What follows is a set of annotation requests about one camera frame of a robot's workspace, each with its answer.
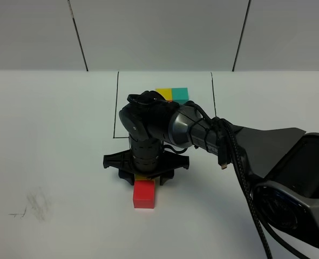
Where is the template yellow cube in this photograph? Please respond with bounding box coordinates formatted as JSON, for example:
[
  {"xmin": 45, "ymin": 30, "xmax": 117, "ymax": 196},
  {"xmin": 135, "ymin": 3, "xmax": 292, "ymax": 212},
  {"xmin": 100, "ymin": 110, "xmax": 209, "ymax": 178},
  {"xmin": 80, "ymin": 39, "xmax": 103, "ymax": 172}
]
[{"xmin": 155, "ymin": 88, "xmax": 173, "ymax": 100}]

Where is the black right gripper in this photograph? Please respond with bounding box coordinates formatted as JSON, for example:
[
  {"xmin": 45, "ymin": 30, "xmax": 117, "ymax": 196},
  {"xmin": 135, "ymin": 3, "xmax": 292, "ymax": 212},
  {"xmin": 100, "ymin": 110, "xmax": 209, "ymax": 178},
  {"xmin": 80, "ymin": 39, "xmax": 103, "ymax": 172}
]
[{"xmin": 103, "ymin": 136, "xmax": 189, "ymax": 186}]

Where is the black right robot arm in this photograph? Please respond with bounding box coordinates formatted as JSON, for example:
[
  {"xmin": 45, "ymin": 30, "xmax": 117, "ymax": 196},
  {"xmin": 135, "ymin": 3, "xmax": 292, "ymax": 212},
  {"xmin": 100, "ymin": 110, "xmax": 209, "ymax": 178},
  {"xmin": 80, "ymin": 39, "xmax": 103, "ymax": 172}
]
[{"xmin": 103, "ymin": 91, "xmax": 319, "ymax": 258}]

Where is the template teal cube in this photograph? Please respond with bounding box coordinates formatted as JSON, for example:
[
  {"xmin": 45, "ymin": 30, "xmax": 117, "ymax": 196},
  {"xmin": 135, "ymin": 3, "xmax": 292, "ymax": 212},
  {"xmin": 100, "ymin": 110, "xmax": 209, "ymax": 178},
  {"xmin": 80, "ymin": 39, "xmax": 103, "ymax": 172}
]
[{"xmin": 172, "ymin": 87, "xmax": 189, "ymax": 104}]

